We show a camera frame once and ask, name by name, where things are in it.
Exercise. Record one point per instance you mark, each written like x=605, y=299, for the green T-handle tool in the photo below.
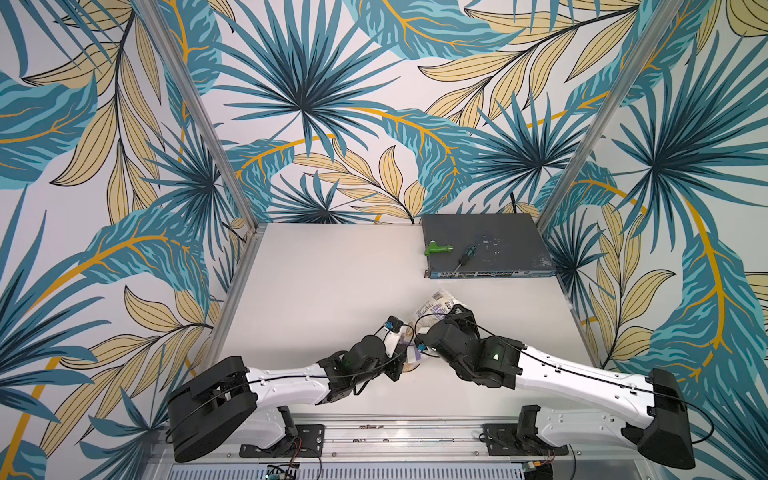
x=433, y=248

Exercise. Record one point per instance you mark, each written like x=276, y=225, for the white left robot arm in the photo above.
x=229, y=397

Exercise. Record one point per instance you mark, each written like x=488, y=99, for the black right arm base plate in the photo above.
x=501, y=439

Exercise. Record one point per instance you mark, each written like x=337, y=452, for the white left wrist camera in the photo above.
x=393, y=333

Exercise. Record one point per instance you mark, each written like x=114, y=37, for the aluminium corner post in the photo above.
x=647, y=41
x=160, y=33

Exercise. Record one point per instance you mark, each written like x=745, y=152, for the white purple oats bag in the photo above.
x=433, y=310

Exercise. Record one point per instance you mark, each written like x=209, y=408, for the grey blue network switch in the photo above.
x=508, y=246

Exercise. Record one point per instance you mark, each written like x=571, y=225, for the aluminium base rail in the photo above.
x=356, y=447

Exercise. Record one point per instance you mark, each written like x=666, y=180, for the patterned breakfast bowl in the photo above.
x=410, y=356

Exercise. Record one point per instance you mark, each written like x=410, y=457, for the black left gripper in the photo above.
x=396, y=362

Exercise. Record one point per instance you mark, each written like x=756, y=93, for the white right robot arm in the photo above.
x=648, y=413

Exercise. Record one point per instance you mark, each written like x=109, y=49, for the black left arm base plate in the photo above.
x=305, y=440

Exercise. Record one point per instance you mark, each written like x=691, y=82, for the aluminium left corner post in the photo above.
x=160, y=33

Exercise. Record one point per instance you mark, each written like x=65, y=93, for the aluminium right corner post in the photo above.
x=647, y=41

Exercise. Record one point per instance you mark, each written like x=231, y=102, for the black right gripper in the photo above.
x=441, y=330

